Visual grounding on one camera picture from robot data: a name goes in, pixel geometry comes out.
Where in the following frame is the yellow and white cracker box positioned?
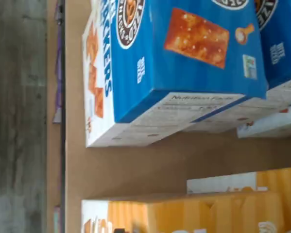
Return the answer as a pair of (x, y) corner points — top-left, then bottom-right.
(81, 191), (291, 233)
(186, 166), (291, 195)

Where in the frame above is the blue and white cracker box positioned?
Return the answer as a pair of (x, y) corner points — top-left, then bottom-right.
(184, 0), (291, 133)
(81, 0), (269, 148)
(236, 105), (291, 139)

